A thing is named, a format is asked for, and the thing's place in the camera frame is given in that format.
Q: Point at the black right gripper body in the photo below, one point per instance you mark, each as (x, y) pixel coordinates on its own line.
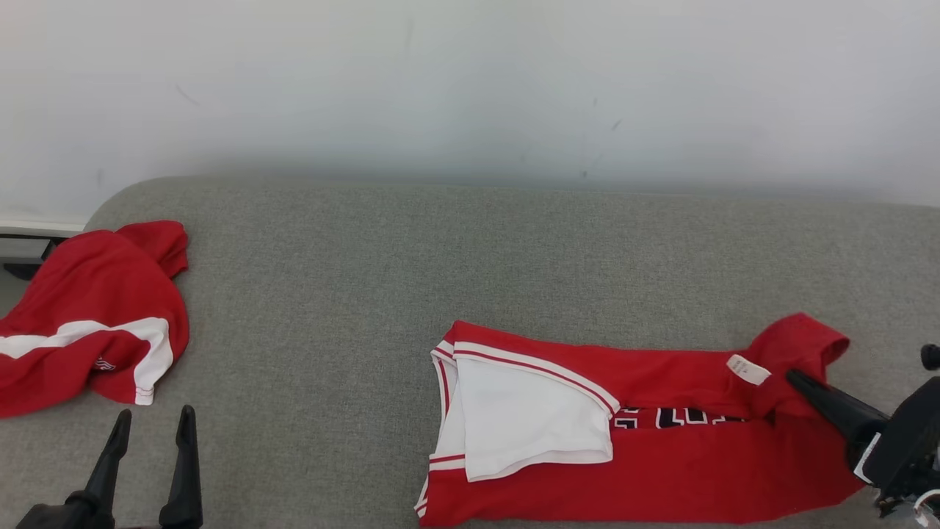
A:
(910, 441)

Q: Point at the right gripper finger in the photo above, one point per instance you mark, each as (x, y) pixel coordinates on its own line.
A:
(837, 411)

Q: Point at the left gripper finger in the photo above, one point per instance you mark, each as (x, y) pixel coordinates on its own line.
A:
(185, 477)
(110, 470)

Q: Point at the red shorts white stripe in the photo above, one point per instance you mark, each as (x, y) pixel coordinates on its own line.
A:
(95, 286)

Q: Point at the red Bulls 23 jersey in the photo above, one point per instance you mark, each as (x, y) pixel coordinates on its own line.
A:
(661, 477)

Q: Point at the black caster wheel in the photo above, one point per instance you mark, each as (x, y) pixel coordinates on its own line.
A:
(23, 270)

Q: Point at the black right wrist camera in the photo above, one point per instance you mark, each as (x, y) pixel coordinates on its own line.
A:
(933, 356)

